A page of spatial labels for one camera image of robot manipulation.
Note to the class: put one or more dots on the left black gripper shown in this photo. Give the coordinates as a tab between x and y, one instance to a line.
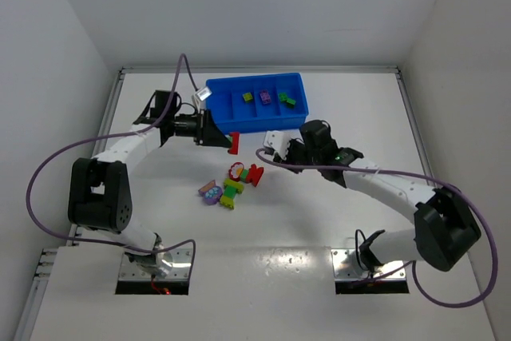
202	128

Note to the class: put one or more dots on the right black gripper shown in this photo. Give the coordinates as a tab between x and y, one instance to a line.
294	156

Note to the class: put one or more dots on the lime lego brick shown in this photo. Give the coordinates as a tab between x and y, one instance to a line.
248	97

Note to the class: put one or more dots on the purple butterfly lego brick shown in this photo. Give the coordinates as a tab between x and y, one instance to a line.
265	97

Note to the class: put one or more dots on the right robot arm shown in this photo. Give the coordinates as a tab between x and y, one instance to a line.
444	228

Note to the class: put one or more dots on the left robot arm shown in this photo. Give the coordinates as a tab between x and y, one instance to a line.
100	195

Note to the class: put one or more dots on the red flower lego brick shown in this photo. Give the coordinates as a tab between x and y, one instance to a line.
235	171

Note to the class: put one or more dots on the red crown lego piece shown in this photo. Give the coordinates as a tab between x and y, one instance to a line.
254	175

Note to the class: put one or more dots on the green brick beside flower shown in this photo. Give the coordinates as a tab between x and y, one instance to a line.
244	175

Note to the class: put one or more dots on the lime green lego stack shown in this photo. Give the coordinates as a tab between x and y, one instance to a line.
231	190

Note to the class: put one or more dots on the blue divided plastic bin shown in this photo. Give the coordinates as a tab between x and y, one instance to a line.
232	114

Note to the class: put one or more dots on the purple paw lego brick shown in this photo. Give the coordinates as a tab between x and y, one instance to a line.
211	193

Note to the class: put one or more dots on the white front board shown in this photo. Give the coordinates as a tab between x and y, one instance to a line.
239	294

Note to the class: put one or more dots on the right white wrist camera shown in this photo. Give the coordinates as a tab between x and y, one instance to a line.
277	143

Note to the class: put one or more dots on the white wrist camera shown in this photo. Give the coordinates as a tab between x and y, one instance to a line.
202	94
277	143

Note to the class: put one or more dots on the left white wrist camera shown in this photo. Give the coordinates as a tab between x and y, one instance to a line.
202	94

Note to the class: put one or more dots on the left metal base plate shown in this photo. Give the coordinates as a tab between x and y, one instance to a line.
169	266

